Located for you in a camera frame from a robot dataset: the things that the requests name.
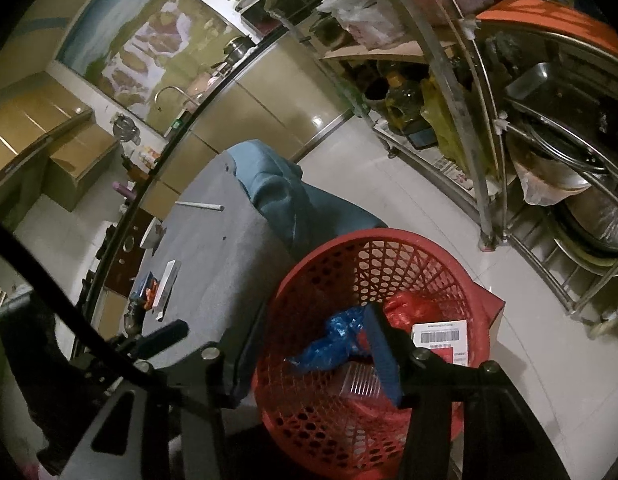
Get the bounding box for hanging metal strainer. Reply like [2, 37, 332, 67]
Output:
[112, 112, 141, 145]

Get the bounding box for orange flat tray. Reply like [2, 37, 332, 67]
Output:
[476, 0, 618, 61]

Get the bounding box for red plastic bag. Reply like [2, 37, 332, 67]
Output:
[381, 292, 432, 333]

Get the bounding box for steel pot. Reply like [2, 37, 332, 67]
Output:
[211, 35, 252, 68]

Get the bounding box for long white box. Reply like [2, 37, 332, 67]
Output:
[152, 260, 182, 322]

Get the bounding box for metal shelf rack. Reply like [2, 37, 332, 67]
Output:
[264, 0, 618, 326]

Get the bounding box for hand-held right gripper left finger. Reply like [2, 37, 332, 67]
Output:
[36, 319, 227, 480]

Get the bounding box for metal faucet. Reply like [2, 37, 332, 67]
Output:
[154, 85, 200, 111]

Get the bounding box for blue plastic bag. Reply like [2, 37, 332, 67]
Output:
[287, 307, 375, 373]

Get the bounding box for red plastic basket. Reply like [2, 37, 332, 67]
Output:
[251, 228, 491, 478]

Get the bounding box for landscape wall poster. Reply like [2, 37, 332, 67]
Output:
[56, 0, 255, 136]

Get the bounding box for clear plastic cup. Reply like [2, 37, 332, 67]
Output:
[339, 360, 390, 401]

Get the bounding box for yellow plastic bag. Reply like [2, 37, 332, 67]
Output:
[420, 77, 482, 176]

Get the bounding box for wall cabinet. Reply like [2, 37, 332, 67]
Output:
[0, 72, 121, 211]

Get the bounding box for white bowl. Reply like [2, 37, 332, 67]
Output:
[139, 222, 162, 251]

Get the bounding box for white plastic bag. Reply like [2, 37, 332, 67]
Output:
[316, 0, 405, 48]

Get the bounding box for oil bottle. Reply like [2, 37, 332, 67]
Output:
[384, 71, 422, 133]

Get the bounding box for orange white box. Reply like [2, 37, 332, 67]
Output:
[411, 320, 470, 368]

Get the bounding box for small blue box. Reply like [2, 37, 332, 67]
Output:
[130, 272, 157, 311]

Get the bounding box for kitchen counter cabinets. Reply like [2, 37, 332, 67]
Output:
[69, 25, 355, 351]

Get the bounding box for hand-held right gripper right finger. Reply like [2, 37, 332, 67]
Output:
[364, 304, 572, 480]

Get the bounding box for black plastic bag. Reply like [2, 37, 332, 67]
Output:
[123, 300, 145, 338]

